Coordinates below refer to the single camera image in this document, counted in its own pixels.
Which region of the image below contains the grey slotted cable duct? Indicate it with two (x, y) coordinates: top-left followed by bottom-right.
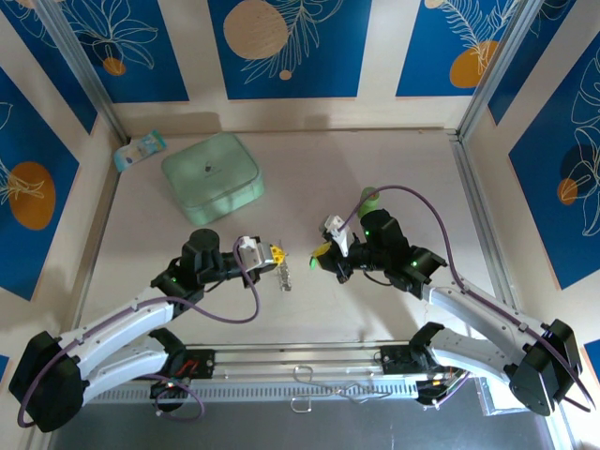
(69, 378), (484, 403)

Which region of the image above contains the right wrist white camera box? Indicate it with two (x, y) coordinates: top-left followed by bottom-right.
(320, 214), (352, 258)

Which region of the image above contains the black controller board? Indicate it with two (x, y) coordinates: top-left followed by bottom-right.
(149, 378), (191, 400)
(415, 377), (463, 407)

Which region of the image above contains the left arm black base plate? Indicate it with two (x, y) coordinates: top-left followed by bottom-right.
(168, 349), (217, 382)

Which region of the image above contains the green cylindrical bottle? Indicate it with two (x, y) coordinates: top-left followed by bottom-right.
(358, 186), (382, 218)

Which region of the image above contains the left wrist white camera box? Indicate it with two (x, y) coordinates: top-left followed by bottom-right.
(233, 233), (278, 272)

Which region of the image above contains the aluminium frame post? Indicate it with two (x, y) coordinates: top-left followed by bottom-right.
(457, 0), (540, 142)
(35, 0), (130, 144)

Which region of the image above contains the aluminium side rail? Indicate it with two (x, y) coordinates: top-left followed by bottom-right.
(67, 135), (130, 349)
(447, 130), (529, 338)

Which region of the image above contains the silver square box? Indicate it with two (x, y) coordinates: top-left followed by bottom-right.
(477, 374), (517, 416)

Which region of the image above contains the aluminium mounting rail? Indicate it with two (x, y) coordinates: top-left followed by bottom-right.
(41, 340), (549, 390)

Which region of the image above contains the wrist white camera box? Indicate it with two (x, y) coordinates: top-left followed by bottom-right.
(233, 233), (278, 272)
(320, 214), (352, 258)

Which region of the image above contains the mint green zip pouch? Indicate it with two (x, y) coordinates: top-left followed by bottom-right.
(161, 131), (266, 227)

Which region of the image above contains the wet wipes packet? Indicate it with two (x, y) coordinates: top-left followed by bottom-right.
(113, 129), (168, 173)

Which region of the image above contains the bent metal wire hook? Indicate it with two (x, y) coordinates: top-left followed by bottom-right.
(289, 365), (393, 414)

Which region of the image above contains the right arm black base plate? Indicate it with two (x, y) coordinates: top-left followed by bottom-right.
(380, 345), (465, 376)

